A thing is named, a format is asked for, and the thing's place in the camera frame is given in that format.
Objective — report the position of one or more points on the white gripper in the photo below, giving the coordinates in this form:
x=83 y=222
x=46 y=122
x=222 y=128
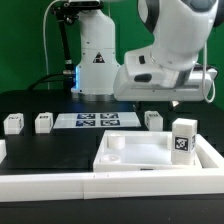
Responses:
x=140 y=79

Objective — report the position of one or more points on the white square tabletop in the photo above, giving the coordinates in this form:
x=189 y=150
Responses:
x=137 y=151

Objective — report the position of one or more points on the white marker tag sheet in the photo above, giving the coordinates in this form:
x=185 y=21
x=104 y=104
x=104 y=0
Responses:
x=96 y=120

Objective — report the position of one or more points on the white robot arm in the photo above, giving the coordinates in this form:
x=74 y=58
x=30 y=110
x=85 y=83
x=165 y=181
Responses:
x=180 y=28

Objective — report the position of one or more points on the white U-shaped obstacle wall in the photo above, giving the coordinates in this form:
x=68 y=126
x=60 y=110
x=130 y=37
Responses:
x=92 y=185

